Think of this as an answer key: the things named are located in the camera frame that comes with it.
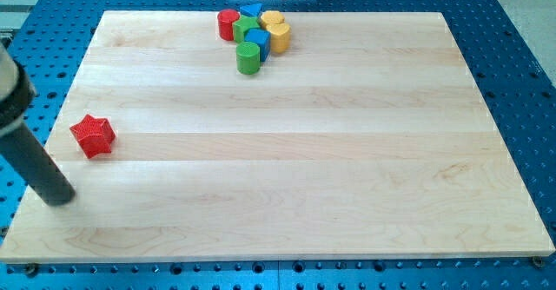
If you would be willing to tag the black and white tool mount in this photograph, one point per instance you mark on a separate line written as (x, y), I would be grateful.
(17, 92)

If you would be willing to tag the red cylinder block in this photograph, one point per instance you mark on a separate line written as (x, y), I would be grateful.
(225, 20)

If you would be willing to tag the green star block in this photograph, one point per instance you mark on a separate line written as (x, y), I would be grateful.
(242, 26)

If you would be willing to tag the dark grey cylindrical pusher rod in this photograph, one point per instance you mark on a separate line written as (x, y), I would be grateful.
(21, 149)

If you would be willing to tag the red star block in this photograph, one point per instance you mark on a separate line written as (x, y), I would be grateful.
(94, 135)

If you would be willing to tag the yellow hexagon block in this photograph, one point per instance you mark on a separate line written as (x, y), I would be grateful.
(271, 17)

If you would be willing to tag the blue cube block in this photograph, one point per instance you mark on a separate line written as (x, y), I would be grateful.
(262, 38)

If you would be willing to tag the light wooden board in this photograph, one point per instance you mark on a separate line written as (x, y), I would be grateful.
(367, 139)

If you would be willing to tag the blue perforated metal base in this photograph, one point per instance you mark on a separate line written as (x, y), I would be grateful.
(517, 90)

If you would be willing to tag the blue triangle block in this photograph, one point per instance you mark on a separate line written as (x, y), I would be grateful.
(251, 10)

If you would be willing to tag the green cylinder block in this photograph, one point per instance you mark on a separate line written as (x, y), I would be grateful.
(248, 58)

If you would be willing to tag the yellow heart block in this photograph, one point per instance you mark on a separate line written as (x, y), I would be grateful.
(280, 35)

